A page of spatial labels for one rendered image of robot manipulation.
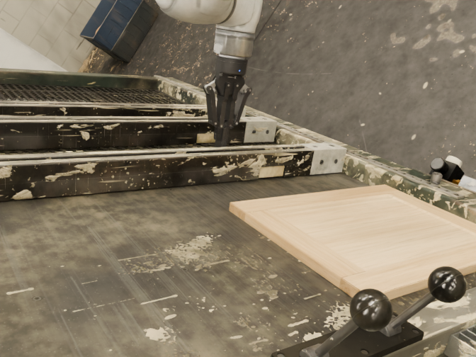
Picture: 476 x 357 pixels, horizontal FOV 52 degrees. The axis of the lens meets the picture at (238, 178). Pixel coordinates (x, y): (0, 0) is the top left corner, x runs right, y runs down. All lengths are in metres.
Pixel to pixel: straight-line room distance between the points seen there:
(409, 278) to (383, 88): 1.97
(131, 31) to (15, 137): 3.87
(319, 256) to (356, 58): 2.22
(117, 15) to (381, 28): 2.79
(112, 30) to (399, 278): 4.42
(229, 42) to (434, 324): 0.73
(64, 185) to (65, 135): 0.33
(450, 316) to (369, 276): 0.15
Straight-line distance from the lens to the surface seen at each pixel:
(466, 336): 0.72
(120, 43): 5.03
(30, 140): 1.29
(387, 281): 0.81
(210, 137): 1.48
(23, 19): 5.86
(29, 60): 4.49
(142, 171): 1.04
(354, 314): 0.46
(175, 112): 1.61
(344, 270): 0.81
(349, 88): 2.85
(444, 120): 2.47
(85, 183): 1.00
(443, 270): 0.55
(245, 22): 1.12
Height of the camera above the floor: 1.96
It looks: 40 degrees down
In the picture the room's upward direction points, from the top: 57 degrees counter-clockwise
